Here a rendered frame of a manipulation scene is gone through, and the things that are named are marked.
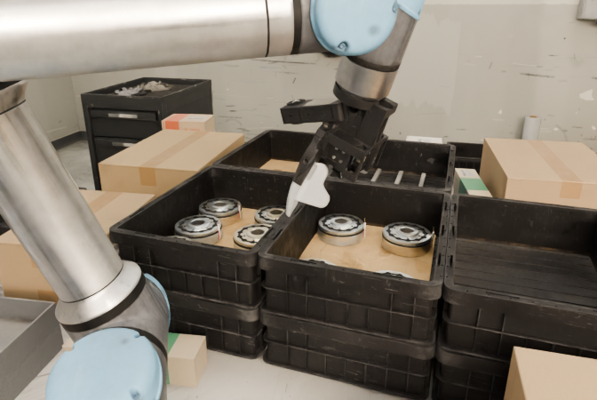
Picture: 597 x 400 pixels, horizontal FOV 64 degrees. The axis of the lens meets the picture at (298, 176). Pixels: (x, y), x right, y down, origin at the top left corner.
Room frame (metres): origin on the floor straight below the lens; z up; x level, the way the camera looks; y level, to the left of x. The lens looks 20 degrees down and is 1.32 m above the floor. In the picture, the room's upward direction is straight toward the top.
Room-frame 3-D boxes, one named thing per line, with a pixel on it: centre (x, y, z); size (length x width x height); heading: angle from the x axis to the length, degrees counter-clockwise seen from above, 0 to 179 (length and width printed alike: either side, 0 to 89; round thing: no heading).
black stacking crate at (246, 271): (0.93, 0.15, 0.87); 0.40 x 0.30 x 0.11; 161
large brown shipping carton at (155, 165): (1.44, 0.38, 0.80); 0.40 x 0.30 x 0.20; 168
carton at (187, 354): (0.70, 0.29, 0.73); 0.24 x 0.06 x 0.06; 82
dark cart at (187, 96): (2.62, 0.81, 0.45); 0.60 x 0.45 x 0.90; 167
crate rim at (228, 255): (0.93, 0.15, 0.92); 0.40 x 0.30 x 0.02; 161
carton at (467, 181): (1.34, -0.52, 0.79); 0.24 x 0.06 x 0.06; 172
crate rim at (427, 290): (0.84, -0.13, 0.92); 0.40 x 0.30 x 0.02; 161
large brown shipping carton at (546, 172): (1.32, -0.73, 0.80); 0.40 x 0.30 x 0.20; 168
